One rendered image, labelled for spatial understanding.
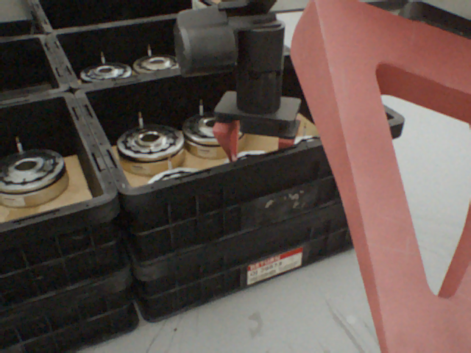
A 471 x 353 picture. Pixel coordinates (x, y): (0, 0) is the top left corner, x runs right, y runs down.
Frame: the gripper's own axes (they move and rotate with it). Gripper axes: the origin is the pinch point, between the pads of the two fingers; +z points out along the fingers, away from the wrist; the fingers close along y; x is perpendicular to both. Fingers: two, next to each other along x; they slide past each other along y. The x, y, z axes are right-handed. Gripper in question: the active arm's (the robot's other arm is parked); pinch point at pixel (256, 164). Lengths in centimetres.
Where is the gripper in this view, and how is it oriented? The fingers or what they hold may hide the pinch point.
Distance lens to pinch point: 64.7
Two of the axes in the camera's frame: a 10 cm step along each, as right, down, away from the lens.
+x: 2.5, -5.4, 8.0
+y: 9.7, 1.4, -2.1
